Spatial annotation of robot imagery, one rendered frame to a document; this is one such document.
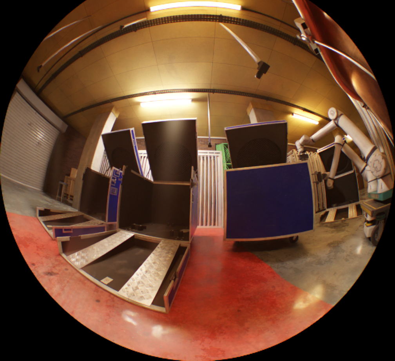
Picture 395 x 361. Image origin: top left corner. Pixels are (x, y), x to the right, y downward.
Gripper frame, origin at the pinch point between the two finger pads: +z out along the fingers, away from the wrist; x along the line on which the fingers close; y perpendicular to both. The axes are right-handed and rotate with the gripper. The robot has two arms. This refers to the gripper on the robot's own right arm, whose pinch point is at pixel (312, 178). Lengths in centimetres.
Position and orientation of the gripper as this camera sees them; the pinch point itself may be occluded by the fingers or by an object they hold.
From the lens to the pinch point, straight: 179.7
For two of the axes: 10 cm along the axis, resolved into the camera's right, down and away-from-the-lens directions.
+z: -9.2, 1.1, 3.7
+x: 0.3, -9.4, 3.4
